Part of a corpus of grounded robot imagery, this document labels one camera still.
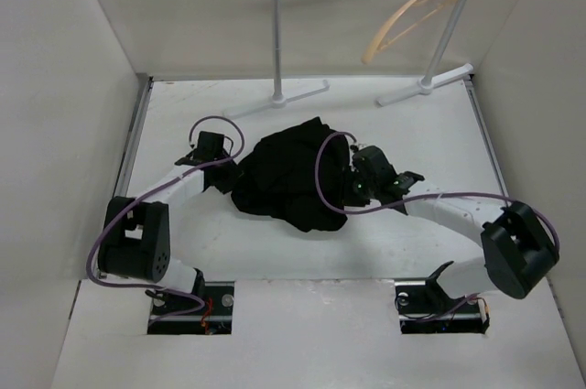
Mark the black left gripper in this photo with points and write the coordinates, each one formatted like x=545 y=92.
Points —
x=231 y=182

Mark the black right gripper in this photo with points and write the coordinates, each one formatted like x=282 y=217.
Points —
x=348 y=198

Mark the black trousers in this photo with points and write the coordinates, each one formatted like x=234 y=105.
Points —
x=295 y=175

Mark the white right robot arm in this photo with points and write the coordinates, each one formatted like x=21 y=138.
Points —
x=517 y=249

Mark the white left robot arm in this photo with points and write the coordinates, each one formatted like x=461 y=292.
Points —
x=138 y=231

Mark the beige wooden hanger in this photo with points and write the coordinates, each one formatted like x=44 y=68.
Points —
x=401 y=23

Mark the white metal clothes rack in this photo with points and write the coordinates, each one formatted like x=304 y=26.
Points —
x=371 y=16

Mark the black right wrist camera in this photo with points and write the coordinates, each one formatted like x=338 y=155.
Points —
x=371 y=162

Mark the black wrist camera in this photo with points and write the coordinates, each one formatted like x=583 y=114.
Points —
x=371 y=162
x=209 y=147

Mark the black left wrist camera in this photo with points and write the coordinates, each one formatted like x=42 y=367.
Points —
x=209 y=147

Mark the aluminium table edge rail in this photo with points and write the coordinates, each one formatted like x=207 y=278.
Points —
x=134 y=132

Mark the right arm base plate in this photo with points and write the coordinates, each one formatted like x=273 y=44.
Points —
x=424 y=308

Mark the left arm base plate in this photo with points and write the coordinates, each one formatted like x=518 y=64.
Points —
x=173 y=315

